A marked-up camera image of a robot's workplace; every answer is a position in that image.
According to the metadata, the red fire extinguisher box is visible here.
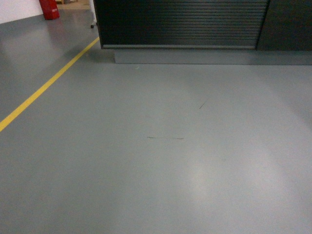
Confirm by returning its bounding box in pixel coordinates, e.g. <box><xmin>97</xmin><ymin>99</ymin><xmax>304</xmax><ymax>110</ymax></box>
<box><xmin>39</xmin><ymin>0</ymin><xmax>59</xmax><ymax>20</ymax></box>

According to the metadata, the black checkout counter cabinet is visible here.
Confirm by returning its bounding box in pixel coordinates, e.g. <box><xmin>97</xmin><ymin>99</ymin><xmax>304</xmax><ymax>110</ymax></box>
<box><xmin>94</xmin><ymin>0</ymin><xmax>312</xmax><ymax>65</ymax></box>

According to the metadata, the white cart with caster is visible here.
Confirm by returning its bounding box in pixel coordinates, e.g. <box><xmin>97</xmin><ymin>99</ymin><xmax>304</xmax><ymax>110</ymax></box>
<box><xmin>89</xmin><ymin>0</ymin><xmax>97</xmax><ymax>28</ymax></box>

